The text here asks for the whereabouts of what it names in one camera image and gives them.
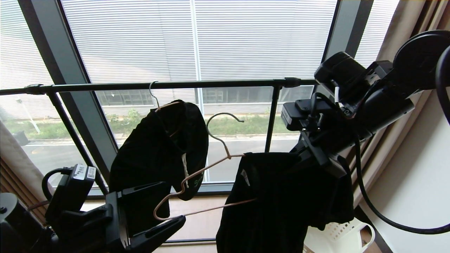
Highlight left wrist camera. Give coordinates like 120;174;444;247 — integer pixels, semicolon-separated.
45;164;97;223

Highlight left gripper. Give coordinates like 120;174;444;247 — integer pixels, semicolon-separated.
53;182;186;253

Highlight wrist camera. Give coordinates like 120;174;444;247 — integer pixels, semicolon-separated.
45;164;97;223
281;99;338;132

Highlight white laundry basket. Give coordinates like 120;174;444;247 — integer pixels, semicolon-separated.
304;218;375;253

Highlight black cable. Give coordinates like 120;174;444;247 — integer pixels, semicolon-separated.
353;46;450;235
41;168;72;201

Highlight beige curtain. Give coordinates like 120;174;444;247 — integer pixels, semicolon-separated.
346;0;450;208
0;121;48;225

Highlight black clothes rack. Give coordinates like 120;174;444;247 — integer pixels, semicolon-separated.
0;77;317;245

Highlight pink clothes hanger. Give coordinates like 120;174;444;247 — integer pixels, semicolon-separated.
148;82;181;112
153;112;258;222

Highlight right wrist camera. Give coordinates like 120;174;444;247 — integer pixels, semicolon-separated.
281;99;338;132

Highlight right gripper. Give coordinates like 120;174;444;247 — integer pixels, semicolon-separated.
292;88;415;178

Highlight window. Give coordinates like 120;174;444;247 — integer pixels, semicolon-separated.
0;0;399;194

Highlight black garment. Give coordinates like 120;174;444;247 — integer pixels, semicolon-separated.
109;101;209;236
216;152;354;253

